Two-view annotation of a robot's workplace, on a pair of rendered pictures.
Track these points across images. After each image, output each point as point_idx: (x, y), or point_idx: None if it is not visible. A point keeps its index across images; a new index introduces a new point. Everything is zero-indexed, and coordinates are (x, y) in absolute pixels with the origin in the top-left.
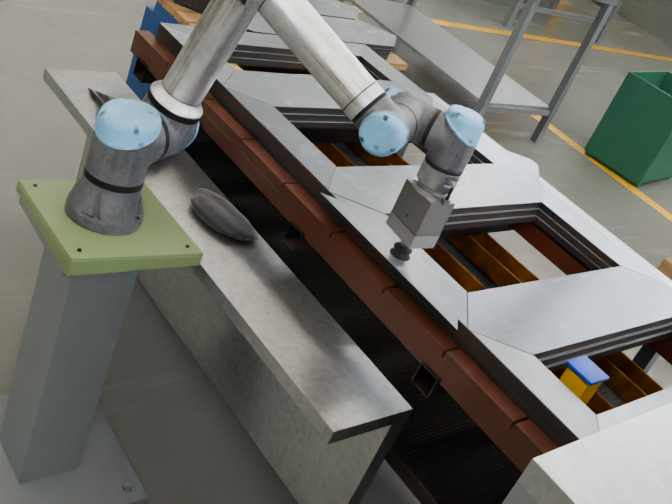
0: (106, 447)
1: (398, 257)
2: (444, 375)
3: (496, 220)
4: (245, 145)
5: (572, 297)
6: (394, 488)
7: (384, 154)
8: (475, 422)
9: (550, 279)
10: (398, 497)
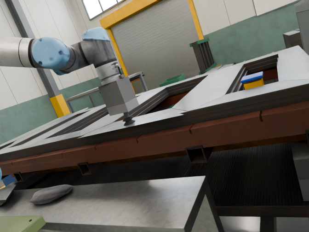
0: None
1: (129, 123)
2: (201, 141)
3: (157, 101)
4: (37, 158)
5: (208, 83)
6: (225, 229)
7: (59, 58)
8: (229, 164)
9: (194, 87)
10: (230, 231)
